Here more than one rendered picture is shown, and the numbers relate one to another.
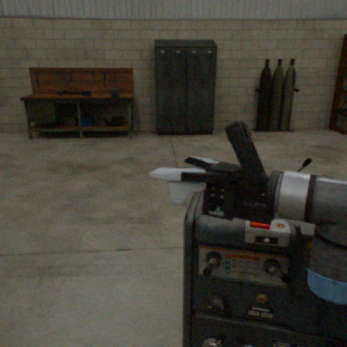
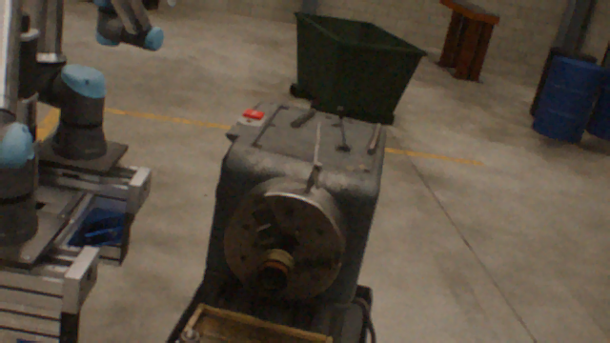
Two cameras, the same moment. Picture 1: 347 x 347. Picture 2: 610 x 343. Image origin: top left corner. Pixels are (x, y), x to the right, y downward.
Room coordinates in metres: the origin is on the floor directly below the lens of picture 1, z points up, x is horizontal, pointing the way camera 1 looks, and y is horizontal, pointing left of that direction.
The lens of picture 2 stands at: (0.86, -2.32, 1.91)
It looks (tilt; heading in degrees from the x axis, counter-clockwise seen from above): 22 degrees down; 83
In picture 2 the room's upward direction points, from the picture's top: 12 degrees clockwise
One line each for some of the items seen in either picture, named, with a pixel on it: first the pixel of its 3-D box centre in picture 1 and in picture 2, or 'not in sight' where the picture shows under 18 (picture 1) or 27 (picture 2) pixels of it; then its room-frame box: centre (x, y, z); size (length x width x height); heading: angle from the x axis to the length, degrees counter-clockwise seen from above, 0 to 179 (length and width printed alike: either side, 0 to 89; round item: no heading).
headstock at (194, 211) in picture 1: (266, 243); (301, 191); (1.11, -0.36, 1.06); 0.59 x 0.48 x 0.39; 78
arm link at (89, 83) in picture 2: not in sight; (81, 92); (0.44, -0.55, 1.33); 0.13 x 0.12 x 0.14; 154
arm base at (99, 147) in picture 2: not in sight; (80, 132); (0.45, -0.55, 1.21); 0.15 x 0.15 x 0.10
